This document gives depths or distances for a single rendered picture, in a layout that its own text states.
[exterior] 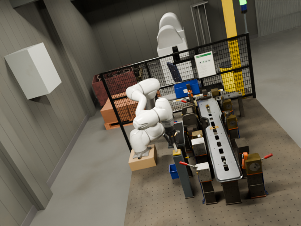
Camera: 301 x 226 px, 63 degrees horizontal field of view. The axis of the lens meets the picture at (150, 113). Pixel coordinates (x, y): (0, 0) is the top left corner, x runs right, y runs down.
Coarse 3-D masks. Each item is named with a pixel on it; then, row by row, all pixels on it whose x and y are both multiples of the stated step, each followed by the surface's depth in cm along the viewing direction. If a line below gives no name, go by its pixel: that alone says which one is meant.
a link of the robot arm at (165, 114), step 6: (156, 102) 170; (162, 102) 168; (168, 102) 170; (156, 108) 170; (162, 108) 168; (168, 108) 170; (162, 114) 168; (168, 114) 171; (162, 120) 172; (168, 120) 173
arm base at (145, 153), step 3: (147, 147) 264; (150, 147) 270; (144, 150) 259; (147, 150) 262; (135, 153) 262; (138, 153) 259; (141, 153) 258; (144, 153) 259; (147, 153) 259; (135, 156) 261; (138, 156) 255; (141, 156) 258
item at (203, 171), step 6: (198, 168) 181; (204, 168) 179; (198, 174) 181; (204, 174) 181; (210, 174) 180; (204, 180) 183; (210, 180) 183; (204, 186) 187; (210, 186) 186; (204, 192) 190; (210, 192) 188; (204, 198) 194; (210, 198) 191
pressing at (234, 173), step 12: (204, 108) 273; (216, 108) 265; (216, 120) 244; (216, 144) 209; (228, 144) 205; (216, 156) 196; (228, 156) 192; (216, 168) 184; (228, 168) 181; (216, 180) 174; (228, 180) 171
